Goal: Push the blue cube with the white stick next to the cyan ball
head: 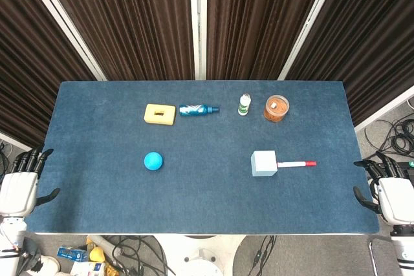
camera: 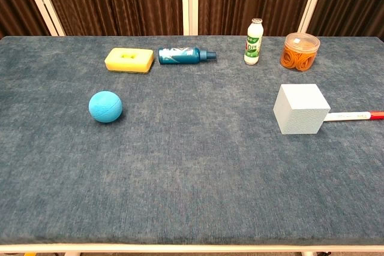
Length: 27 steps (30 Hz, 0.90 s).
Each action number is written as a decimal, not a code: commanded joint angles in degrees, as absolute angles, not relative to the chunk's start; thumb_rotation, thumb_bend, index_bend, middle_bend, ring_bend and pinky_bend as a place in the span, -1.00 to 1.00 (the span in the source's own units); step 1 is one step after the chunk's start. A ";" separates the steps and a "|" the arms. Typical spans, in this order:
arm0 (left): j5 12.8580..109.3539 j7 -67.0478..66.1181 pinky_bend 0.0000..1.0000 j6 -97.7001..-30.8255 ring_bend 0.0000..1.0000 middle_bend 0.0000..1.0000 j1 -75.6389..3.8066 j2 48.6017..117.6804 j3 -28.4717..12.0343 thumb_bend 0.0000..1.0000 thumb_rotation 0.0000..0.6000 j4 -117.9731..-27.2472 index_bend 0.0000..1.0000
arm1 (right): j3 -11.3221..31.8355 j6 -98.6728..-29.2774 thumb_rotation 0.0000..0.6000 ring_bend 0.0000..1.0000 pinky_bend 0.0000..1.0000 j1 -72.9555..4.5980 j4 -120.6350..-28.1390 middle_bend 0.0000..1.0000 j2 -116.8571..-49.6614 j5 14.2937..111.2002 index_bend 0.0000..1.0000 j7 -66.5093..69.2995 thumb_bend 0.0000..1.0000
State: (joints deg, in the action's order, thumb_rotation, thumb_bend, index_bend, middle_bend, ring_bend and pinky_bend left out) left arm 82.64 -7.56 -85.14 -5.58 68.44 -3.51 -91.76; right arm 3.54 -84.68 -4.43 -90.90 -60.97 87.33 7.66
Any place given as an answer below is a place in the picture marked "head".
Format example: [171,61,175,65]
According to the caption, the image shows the black foot pedal unit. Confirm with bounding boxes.
[395,160,414,180]

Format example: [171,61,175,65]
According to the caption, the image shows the red capped white marker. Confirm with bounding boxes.
[276,160,317,169]

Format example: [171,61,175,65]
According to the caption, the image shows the blue patterned spray bottle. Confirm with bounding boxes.
[179,103,221,117]

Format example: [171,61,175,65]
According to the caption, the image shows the yellow rectangular sponge block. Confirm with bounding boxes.
[143,103,177,126]

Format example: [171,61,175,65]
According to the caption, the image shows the white cube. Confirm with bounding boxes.
[250,150,279,178]

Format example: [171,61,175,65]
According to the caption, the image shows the white partition frame post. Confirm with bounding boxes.
[277,0,344,81]
[18,0,107,81]
[188,0,208,81]

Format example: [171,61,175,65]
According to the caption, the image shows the small white bottle green label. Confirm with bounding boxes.
[237,93,251,116]

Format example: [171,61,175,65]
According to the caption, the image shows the blue ball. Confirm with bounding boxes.
[144,151,164,172]

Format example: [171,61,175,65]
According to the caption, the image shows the white partition frame rail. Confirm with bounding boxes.
[354,85,414,133]

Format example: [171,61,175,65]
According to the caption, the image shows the white table pedestal base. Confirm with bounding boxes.
[154,235,247,276]

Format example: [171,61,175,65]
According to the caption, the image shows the blue cardboard box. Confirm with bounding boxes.
[57,245,89,262]

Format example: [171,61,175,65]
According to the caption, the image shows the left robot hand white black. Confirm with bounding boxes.
[0,148,61,217]

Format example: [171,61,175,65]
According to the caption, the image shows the black cable with inline switch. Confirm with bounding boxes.
[247,235,278,276]

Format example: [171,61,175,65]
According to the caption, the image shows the white printed carton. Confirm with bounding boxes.
[70,260,108,276]

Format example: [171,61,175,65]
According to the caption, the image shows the brown pleated partition panel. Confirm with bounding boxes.
[0,0,98,149]
[206,0,331,81]
[285,0,414,125]
[38,0,195,81]

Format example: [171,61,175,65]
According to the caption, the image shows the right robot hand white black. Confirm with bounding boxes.
[353,152,414,225]

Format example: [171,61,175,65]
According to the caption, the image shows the black cable bundle on floor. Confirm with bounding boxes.
[364,118,414,162]

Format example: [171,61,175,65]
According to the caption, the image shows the blue felt table mat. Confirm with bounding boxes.
[21,81,380,235]

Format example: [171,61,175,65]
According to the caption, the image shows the yellow plastic object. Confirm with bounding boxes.
[85,237,107,264]

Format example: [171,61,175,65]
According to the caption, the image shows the clear jar orange-brown contents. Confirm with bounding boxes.
[263,94,290,124]

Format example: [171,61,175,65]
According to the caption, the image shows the black tangled floor cables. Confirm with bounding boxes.
[108,235,177,276]

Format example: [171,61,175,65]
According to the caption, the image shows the white shoe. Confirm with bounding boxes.
[38,255,61,274]

